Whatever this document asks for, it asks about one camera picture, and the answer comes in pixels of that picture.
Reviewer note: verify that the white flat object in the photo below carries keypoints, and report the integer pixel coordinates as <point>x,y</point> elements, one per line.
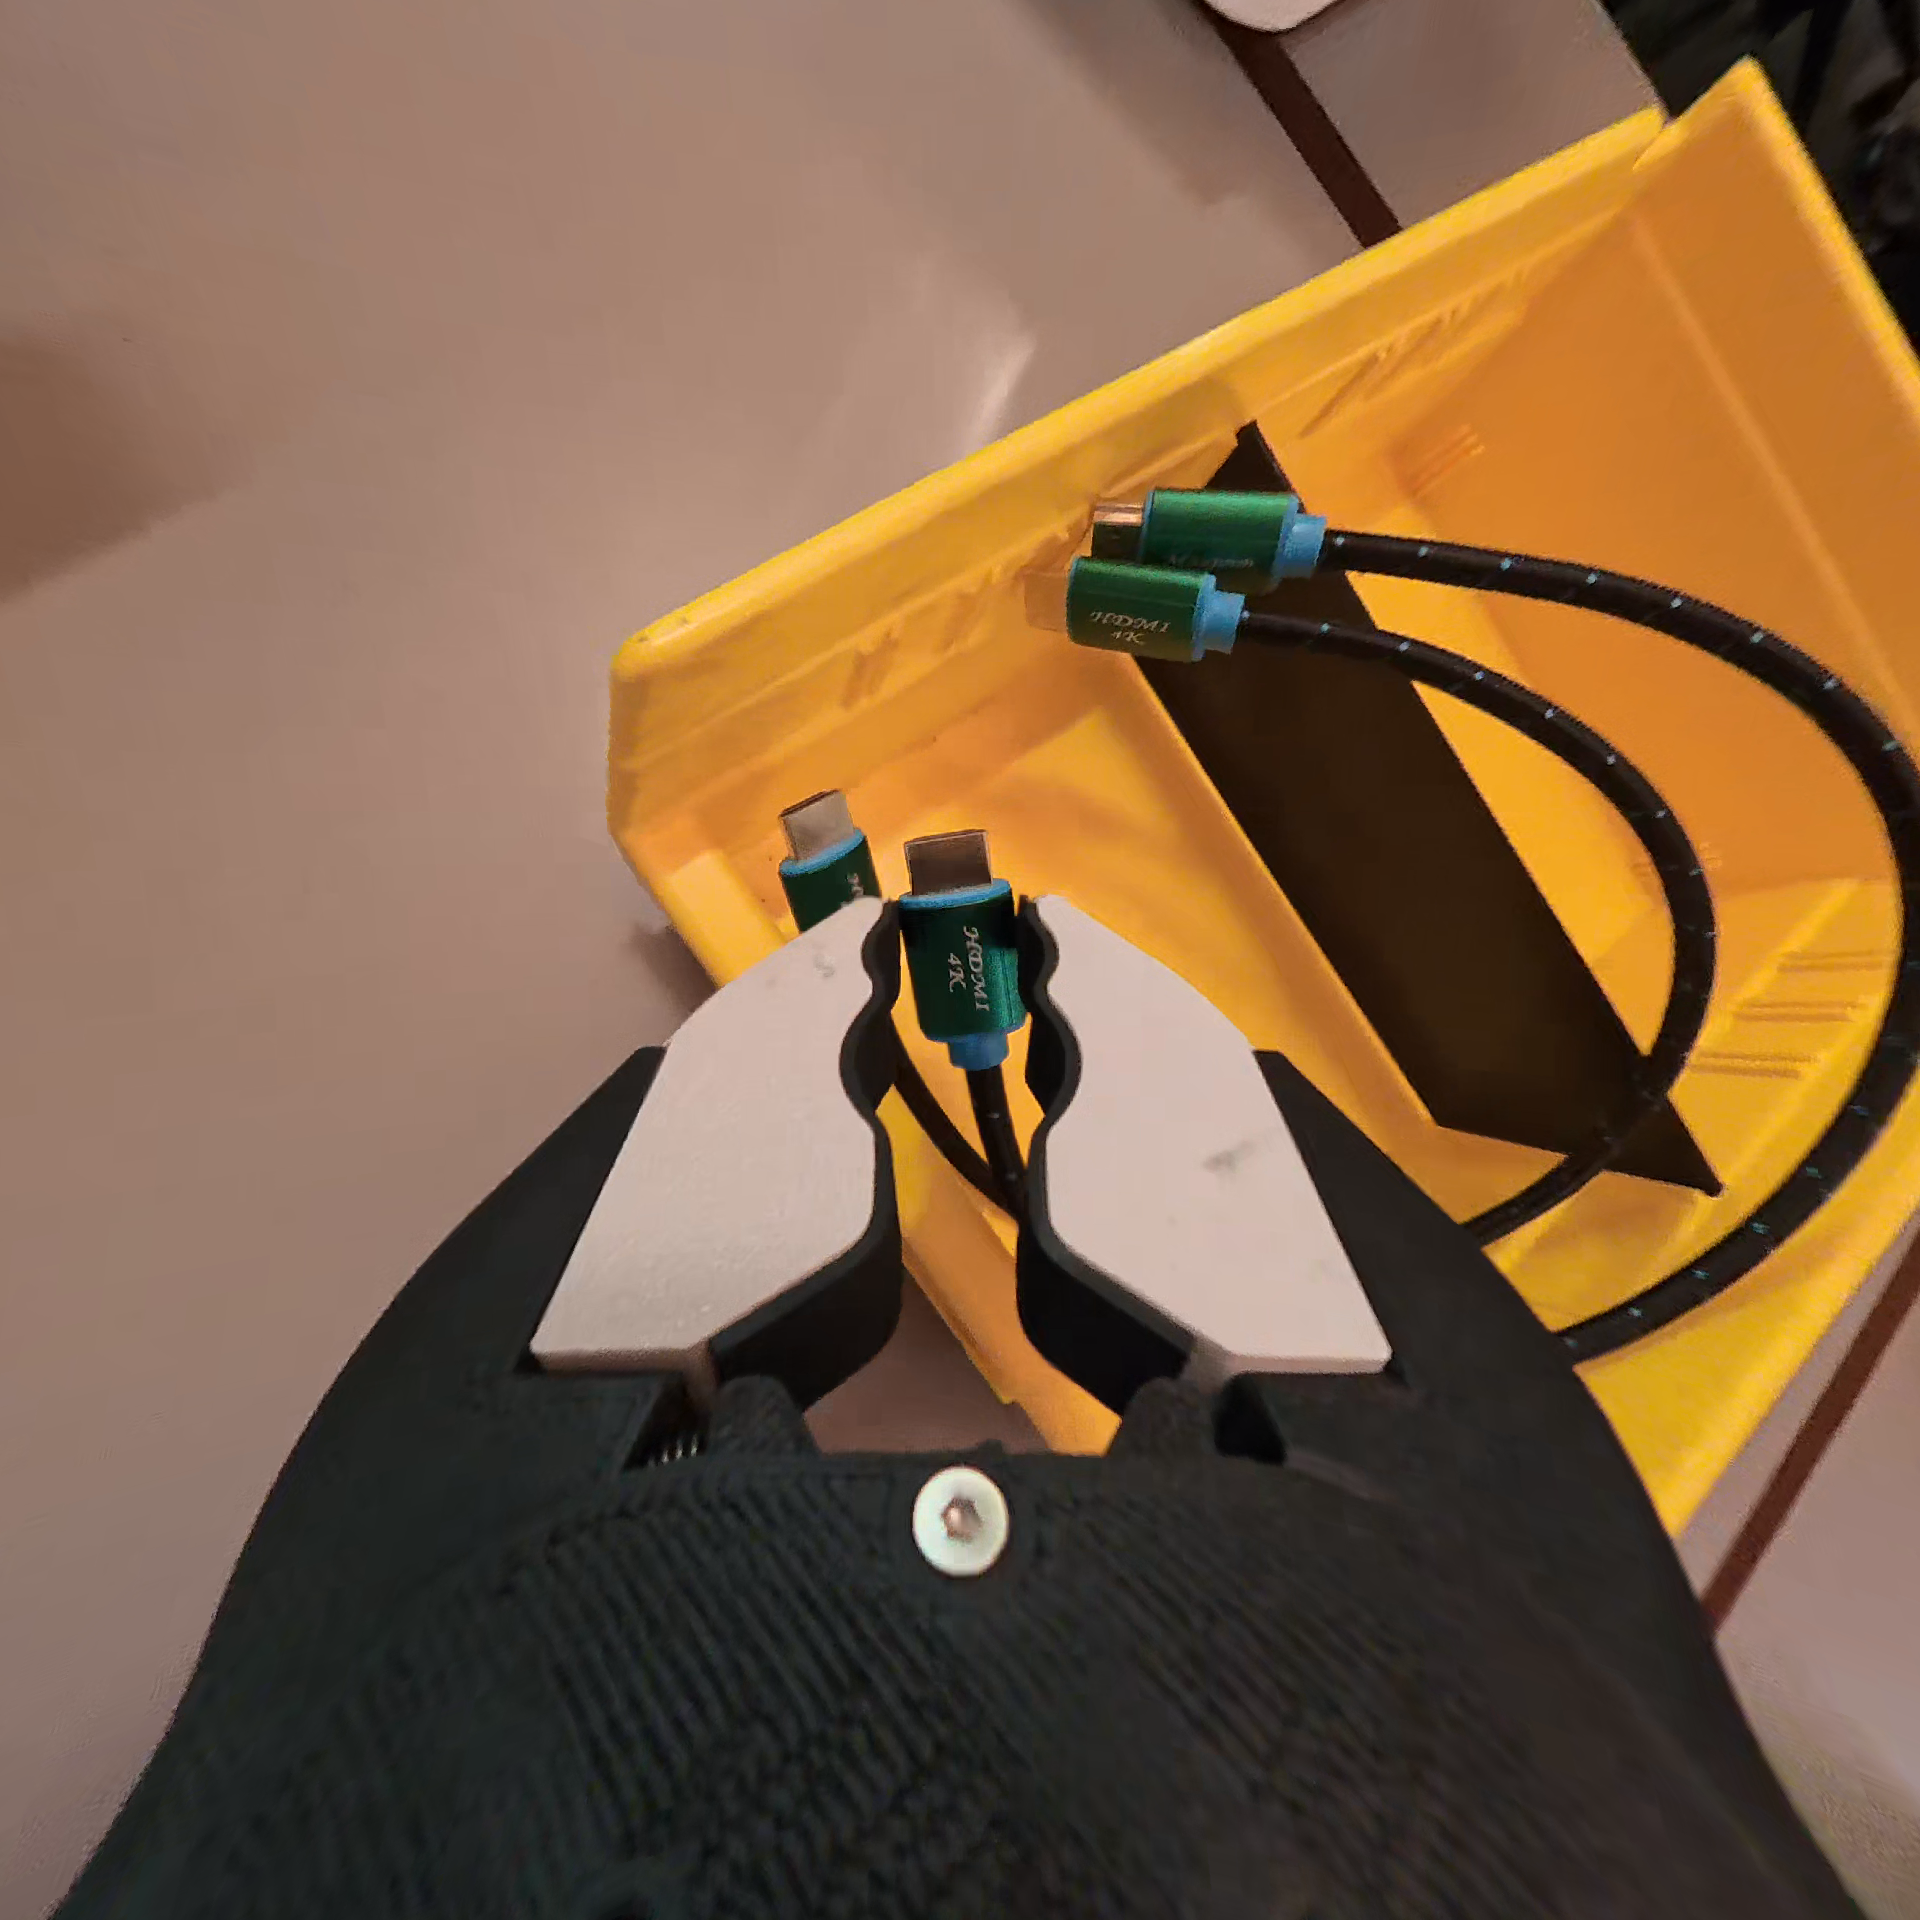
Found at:
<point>1258,7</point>

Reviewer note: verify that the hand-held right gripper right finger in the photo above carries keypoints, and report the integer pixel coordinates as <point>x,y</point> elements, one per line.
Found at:
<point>1200,1156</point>

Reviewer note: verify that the black bin divider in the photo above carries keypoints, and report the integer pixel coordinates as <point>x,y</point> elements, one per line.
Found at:
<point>1349,840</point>

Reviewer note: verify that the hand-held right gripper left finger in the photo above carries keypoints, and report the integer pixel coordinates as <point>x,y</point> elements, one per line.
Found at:
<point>720,1156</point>

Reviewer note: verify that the yellow plastic bin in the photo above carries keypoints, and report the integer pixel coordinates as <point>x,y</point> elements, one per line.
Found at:
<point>1649,449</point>

